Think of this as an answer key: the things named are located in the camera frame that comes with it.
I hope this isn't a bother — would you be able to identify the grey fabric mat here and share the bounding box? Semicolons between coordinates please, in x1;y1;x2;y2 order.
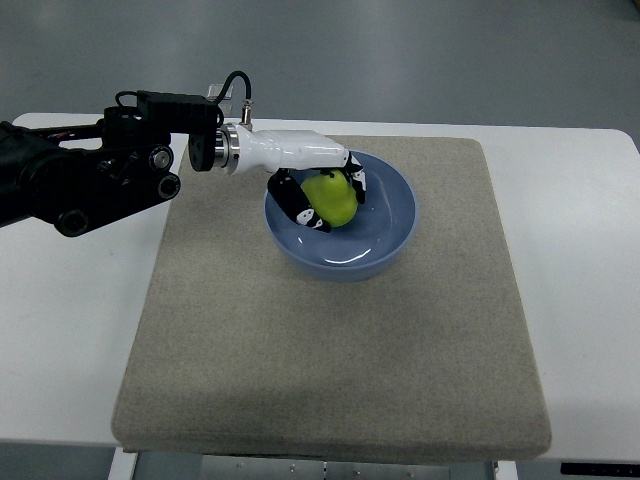
111;136;552;464

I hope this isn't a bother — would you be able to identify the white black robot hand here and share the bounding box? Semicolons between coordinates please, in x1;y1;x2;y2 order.
213;124;366;232

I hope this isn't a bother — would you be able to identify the white table frame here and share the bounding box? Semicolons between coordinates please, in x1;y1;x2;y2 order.
108;448;519;479

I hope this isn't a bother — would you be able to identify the upper metal floor plate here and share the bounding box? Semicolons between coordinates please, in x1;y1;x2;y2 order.
206;84;233;101

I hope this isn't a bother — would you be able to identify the blue bowl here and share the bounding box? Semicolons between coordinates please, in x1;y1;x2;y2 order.
263;151;419;283

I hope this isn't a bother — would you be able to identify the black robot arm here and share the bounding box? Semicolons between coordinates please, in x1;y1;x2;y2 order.
1;70;252;237

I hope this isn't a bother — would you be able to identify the green pear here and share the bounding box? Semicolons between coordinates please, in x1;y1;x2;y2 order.
301;169;358;228

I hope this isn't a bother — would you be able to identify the lower metal floor plate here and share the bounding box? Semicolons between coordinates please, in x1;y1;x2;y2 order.
218;103;233;118

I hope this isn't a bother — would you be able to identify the metal floor plate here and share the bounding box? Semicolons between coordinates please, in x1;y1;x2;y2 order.
206;84;233;101
218;103;233;118

